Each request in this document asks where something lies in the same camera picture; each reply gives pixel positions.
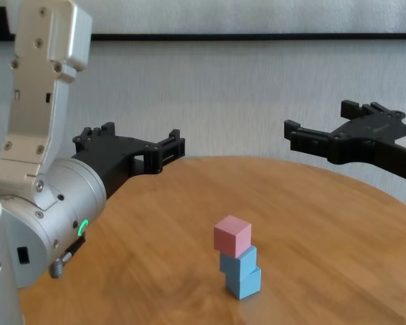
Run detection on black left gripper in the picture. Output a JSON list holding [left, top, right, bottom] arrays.
[[70, 121, 186, 206]]

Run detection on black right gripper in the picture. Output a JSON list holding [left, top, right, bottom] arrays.
[[284, 100, 406, 186]]

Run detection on pink cube block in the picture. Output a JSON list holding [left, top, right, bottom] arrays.
[[213, 215, 252, 259]]

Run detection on blue cube block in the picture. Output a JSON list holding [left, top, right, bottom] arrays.
[[225, 265, 263, 301], [219, 244, 258, 278]]

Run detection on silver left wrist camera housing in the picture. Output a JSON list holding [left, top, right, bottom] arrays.
[[0, 0, 93, 210]]

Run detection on grey left arm cable plug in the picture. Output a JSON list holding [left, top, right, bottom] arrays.
[[49, 236, 87, 280]]

